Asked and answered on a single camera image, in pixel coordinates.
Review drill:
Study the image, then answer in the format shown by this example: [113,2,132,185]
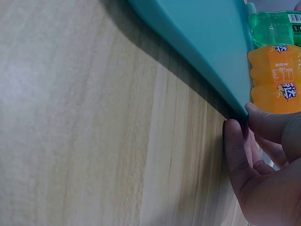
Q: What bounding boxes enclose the orange soda bottle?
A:
[247,44,301,114]

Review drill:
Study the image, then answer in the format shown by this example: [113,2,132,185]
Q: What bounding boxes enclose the teal plastic tray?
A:
[127,0,256,120]

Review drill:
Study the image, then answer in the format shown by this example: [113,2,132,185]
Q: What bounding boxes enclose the green soda bottle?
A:
[248,10,301,49]

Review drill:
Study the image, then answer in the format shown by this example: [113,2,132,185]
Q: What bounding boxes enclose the person's right hand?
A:
[222,102,301,226]

